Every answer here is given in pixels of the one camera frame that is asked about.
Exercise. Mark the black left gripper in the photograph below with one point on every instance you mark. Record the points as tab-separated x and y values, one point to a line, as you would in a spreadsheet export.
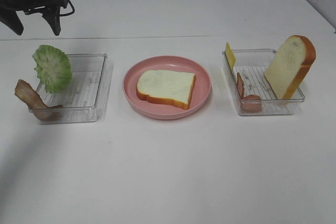
49	8

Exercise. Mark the green lettuce leaf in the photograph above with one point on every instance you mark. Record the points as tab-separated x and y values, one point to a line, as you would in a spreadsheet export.
53	68

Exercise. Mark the brown bacon strip tray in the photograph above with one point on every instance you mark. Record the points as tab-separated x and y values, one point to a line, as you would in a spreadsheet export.
32	99

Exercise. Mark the bread slice from tray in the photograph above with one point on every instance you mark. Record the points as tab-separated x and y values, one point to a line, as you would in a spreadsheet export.
166	87

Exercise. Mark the red bacon strip tray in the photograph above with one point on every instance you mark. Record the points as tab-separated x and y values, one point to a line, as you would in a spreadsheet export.
249	103

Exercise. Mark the left clear plastic tray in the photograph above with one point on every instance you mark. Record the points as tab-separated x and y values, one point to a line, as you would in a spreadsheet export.
85	99

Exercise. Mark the clear plastic tray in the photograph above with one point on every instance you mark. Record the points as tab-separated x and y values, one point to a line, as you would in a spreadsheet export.
251	64
85	99

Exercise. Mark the pink round plate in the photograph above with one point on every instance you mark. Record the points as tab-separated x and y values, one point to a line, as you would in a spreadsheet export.
201	90

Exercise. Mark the yellow cheese slice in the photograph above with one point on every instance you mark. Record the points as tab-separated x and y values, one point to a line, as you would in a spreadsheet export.
230	56

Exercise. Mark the right clear plastic tray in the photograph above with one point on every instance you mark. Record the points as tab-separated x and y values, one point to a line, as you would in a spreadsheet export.
251	64

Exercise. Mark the bread slice in right tray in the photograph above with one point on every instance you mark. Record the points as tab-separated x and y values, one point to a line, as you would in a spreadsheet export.
290	65

